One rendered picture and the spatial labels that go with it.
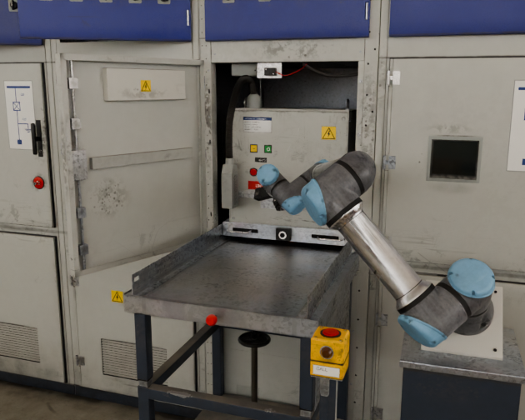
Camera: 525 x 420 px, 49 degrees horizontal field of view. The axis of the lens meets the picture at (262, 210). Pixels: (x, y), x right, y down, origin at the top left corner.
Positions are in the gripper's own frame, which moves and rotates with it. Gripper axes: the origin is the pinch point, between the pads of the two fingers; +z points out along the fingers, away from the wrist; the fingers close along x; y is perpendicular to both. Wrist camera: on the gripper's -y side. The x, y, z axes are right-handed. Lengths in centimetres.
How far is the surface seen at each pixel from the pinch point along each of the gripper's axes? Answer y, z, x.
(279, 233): -2.3, 7.3, -9.6
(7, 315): -141, 33, -56
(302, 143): 5.3, -7.3, 23.6
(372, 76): 32, -24, 44
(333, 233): 19.2, 8.9, -7.2
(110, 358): -83, 40, -68
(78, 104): -58, -61, 11
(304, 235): 7.4, 9.8, -8.7
